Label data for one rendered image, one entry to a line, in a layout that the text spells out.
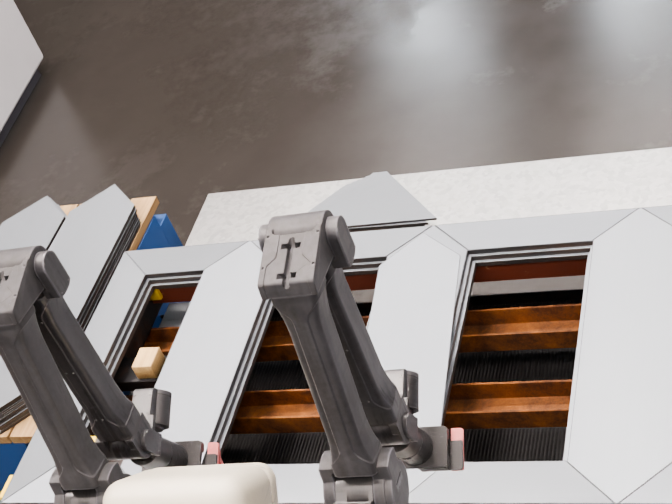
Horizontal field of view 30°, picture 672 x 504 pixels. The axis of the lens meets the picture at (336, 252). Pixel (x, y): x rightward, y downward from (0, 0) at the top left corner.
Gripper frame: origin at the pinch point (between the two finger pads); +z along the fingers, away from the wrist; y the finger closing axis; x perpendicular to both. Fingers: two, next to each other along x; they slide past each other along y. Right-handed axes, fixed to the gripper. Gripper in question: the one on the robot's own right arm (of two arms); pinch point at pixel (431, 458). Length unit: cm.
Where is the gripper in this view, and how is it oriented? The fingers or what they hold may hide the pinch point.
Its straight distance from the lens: 209.7
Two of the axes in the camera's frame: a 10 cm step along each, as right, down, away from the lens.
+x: -0.2, 9.3, -3.6
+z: 3.5, 3.4, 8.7
